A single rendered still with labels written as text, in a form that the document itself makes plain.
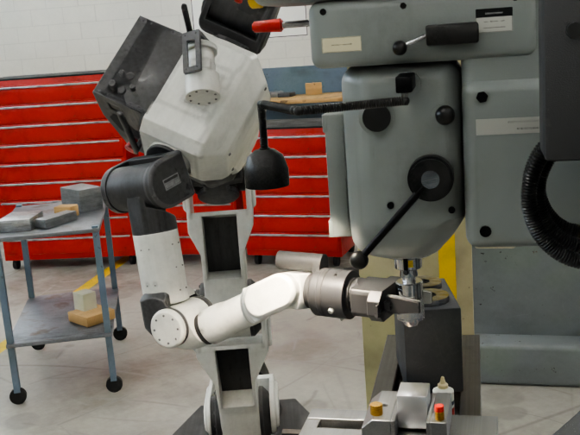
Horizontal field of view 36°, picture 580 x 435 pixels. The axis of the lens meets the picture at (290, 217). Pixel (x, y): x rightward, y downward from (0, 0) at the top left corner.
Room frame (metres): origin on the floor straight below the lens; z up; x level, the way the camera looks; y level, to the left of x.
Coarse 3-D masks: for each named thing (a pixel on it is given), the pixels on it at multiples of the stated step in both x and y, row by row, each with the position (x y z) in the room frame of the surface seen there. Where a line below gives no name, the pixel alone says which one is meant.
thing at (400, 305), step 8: (392, 296) 1.44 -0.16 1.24; (384, 304) 1.44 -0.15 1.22; (392, 304) 1.44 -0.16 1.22; (400, 304) 1.43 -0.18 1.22; (408, 304) 1.43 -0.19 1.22; (416, 304) 1.42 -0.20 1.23; (392, 312) 1.44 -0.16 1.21; (400, 312) 1.43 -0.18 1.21; (408, 312) 1.43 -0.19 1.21; (416, 312) 1.42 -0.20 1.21
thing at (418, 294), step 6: (396, 288) 1.45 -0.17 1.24; (420, 288) 1.44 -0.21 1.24; (396, 294) 1.46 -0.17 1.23; (402, 294) 1.44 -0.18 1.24; (408, 294) 1.44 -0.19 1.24; (414, 294) 1.44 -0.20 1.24; (420, 294) 1.44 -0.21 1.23; (420, 300) 1.44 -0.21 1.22; (420, 312) 1.44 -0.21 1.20; (402, 318) 1.44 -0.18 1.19; (408, 318) 1.44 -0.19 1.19; (414, 318) 1.44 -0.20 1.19; (420, 318) 1.44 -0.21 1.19
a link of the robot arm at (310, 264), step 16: (288, 256) 1.58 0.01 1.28; (304, 256) 1.56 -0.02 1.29; (320, 256) 1.55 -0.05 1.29; (288, 272) 1.56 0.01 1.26; (304, 272) 1.57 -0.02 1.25; (320, 272) 1.53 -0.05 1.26; (304, 288) 1.53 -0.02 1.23; (320, 288) 1.50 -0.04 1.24; (304, 304) 1.53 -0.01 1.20; (320, 304) 1.50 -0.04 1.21
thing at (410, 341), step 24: (432, 288) 1.84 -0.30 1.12; (432, 312) 1.74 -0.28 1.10; (456, 312) 1.74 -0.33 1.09; (408, 336) 1.74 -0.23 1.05; (432, 336) 1.74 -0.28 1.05; (456, 336) 1.74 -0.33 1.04; (408, 360) 1.74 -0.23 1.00; (432, 360) 1.74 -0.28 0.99; (456, 360) 1.74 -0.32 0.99; (432, 384) 1.74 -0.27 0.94; (456, 384) 1.74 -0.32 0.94
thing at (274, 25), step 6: (252, 24) 1.61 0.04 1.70; (258, 24) 1.60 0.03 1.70; (264, 24) 1.60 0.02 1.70; (270, 24) 1.60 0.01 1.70; (276, 24) 1.59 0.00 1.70; (282, 24) 1.60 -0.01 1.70; (288, 24) 1.59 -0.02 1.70; (294, 24) 1.59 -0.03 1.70; (300, 24) 1.59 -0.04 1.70; (306, 24) 1.59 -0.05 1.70; (258, 30) 1.60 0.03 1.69; (264, 30) 1.60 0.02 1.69; (270, 30) 1.60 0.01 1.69; (276, 30) 1.60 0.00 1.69
